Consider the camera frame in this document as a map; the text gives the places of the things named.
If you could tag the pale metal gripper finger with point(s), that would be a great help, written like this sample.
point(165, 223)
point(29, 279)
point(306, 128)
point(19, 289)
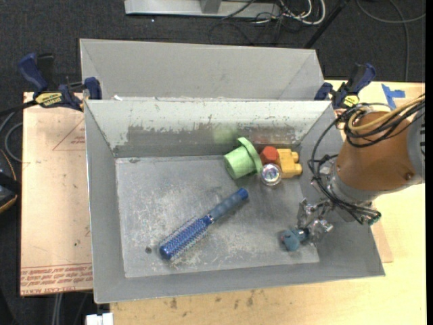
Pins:
point(306, 212)
point(321, 227)

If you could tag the blue-grey toy animal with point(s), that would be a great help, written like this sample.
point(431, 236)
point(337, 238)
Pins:
point(290, 240)

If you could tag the yellow toy block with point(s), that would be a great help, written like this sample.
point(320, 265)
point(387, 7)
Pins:
point(288, 165)

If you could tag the clear glass ball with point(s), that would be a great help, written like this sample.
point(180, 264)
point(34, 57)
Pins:
point(270, 174)

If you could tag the red hexagonal block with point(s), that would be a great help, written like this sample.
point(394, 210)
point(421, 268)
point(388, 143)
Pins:
point(269, 155)

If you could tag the green plastic spool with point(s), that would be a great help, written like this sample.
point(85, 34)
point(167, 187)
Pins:
point(240, 162)

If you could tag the grey metal bin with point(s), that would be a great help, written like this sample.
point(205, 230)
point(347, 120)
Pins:
point(203, 215)

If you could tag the blue hairbrush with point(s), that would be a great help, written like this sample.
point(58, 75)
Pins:
point(189, 235)

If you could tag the brown cardboard board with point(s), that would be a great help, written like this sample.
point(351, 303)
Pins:
point(54, 198)

